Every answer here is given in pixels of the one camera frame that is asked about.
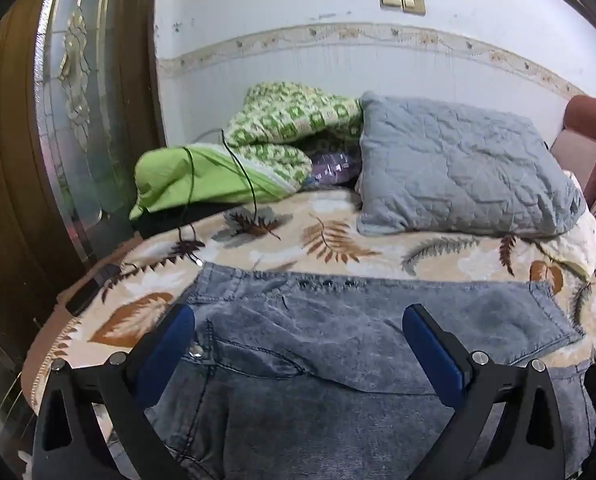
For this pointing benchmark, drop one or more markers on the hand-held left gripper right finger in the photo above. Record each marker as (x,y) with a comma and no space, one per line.
(433,355)

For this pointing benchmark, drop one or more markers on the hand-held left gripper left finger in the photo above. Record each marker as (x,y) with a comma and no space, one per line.
(170,345)

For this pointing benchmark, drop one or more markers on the blue denim pants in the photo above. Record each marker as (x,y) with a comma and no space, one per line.
(303,335)

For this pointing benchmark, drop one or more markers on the flat black object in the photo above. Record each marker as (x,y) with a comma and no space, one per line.
(85,292)

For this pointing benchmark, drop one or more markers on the leaf print blanket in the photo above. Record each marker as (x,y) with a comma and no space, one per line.
(328,240)

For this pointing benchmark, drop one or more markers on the grey quilted pillow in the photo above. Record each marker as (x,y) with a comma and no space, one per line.
(453,160)

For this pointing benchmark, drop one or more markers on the wooden door with decorative glass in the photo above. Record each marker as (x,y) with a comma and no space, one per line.
(77,110)

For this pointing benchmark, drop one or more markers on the green patterned quilt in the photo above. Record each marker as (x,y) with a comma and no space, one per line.
(288,115)

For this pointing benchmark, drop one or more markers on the reddish brown armchair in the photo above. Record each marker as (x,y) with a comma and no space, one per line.
(585,125)

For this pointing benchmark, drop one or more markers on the gold wall switch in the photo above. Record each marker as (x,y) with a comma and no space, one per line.
(414,4)
(390,0)

